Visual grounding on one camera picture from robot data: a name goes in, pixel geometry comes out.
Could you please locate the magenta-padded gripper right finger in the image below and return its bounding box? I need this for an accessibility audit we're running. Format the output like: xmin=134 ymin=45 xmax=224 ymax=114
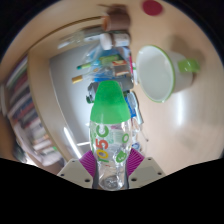
xmin=125 ymin=147 xmax=167 ymax=189

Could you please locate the clear bottle with green cap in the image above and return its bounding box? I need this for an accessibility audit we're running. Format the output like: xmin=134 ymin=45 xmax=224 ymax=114
xmin=89 ymin=79 xmax=133 ymax=191

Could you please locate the wooden shelf unit with books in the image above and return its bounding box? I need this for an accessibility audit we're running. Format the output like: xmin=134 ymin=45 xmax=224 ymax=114
xmin=0 ymin=54 xmax=68 ymax=168

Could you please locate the slim green-capped bottle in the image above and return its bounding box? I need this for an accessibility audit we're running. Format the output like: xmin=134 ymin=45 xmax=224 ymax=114
xmin=77 ymin=54 xmax=122 ymax=70

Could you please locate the tall clear glass bottle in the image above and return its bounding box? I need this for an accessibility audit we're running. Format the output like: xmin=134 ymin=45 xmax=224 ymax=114
xmin=58 ymin=26 xmax=104 ymax=49

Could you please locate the blue and white box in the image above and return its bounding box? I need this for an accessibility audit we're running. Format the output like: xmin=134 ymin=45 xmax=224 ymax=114
xmin=124 ymin=91 xmax=145 ymax=122

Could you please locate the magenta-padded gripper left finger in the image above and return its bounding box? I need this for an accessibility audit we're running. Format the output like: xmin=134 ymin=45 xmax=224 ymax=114
xmin=57 ymin=149 xmax=99 ymax=189

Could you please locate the white mug with green rim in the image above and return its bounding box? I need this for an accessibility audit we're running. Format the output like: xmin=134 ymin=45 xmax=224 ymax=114
xmin=135 ymin=44 xmax=202 ymax=104

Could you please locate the grey shaker bottle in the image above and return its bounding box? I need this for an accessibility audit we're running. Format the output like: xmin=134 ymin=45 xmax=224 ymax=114
xmin=87 ymin=79 xmax=135 ymax=102

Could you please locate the flat round red coaster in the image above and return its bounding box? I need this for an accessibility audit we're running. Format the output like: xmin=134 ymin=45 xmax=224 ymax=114
xmin=142 ymin=0 xmax=164 ymax=17

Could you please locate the brown cup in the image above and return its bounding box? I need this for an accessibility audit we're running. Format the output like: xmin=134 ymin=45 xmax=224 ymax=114
xmin=101 ymin=12 xmax=131 ymax=32

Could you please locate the brown jar with white lid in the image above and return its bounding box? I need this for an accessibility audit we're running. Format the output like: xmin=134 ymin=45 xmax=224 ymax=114
xmin=99 ymin=31 xmax=131 ymax=51

